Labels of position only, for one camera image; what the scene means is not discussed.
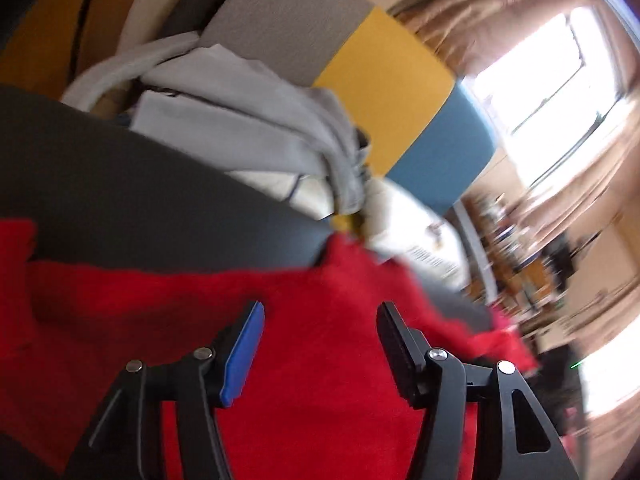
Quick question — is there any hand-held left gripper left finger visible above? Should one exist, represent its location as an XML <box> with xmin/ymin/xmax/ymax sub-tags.
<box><xmin>62</xmin><ymin>301</ymin><xmax>265</xmax><ymax>480</ymax></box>

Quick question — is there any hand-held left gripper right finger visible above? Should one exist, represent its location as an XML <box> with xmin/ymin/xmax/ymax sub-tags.
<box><xmin>376</xmin><ymin>302</ymin><xmax>581</xmax><ymax>480</ymax></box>

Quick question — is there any red knit sweater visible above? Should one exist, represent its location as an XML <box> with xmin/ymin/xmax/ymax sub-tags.
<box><xmin>0</xmin><ymin>219</ymin><xmax>541</xmax><ymax>480</ymax></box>

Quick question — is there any white paper sheet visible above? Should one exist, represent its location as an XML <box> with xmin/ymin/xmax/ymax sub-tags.
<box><xmin>362</xmin><ymin>180</ymin><xmax>471</xmax><ymax>293</ymax></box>

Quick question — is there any cluttered shelf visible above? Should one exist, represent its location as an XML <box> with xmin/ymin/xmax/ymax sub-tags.
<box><xmin>465</xmin><ymin>192</ymin><xmax>601</xmax><ymax>323</ymax></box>

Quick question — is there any black leather stool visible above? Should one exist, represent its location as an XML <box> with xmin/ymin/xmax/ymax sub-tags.
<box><xmin>0</xmin><ymin>85</ymin><xmax>506</xmax><ymax>333</ymax></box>

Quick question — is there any grey sweatshirt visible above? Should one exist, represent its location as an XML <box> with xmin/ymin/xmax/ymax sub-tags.
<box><xmin>60</xmin><ymin>30</ymin><xmax>373</xmax><ymax>216</ymax></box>

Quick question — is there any grey yellow blue chair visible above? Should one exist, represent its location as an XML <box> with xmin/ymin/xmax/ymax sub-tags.
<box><xmin>165</xmin><ymin>0</ymin><xmax>501</xmax><ymax>216</ymax></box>

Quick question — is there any bright window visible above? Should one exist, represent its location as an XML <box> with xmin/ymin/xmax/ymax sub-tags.
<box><xmin>470</xmin><ymin>7</ymin><xmax>631</xmax><ymax>186</ymax></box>

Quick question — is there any beige curtain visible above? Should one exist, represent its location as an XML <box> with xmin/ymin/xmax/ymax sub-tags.
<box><xmin>390</xmin><ymin>0</ymin><xmax>640</xmax><ymax>441</ymax></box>

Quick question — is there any orange wooden cabinet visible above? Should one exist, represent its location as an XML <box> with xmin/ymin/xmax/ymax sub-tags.
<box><xmin>0</xmin><ymin>0</ymin><xmax>151</xmax><ymax>106</ymax></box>

